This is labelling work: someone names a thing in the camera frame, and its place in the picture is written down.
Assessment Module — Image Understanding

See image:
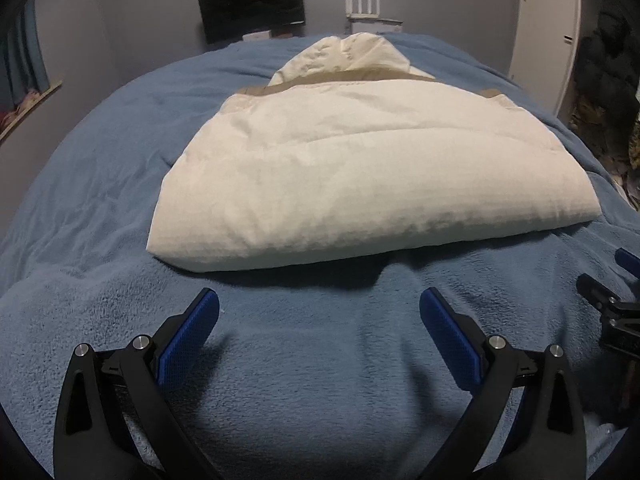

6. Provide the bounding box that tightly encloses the black monitor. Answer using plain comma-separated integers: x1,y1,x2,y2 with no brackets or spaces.
197,0,306,45

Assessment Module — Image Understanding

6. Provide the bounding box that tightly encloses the white router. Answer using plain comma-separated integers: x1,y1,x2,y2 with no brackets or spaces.
345,0,404,34

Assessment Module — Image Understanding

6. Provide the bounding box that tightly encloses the wooden window sill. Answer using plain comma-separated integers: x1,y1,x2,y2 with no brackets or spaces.
0,79,64,144

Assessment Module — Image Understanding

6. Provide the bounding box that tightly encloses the blue curtain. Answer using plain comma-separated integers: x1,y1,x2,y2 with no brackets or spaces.
0,6,54,107

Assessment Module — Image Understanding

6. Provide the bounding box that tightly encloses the pile of dark clothes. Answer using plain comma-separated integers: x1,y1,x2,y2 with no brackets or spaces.
569,9,640,213

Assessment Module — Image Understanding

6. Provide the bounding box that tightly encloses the blue fleece blanket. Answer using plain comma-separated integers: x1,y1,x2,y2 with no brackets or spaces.
0,32,640,480

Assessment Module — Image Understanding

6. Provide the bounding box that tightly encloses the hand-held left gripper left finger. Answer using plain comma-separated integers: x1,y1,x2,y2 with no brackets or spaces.
53,287,224,480

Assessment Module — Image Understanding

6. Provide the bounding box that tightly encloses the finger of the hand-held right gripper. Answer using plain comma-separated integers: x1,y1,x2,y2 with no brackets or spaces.
615,247,640,280
576,273,623,312

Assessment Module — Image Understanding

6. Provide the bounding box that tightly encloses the white door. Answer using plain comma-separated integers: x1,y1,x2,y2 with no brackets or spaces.
509,0,584,117

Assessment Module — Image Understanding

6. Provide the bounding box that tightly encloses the cream hooded puffer jacket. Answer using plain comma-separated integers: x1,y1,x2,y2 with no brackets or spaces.
146,32,602,274

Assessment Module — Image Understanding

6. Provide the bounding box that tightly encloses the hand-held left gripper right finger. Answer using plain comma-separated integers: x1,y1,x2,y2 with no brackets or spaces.
419,287,587,480

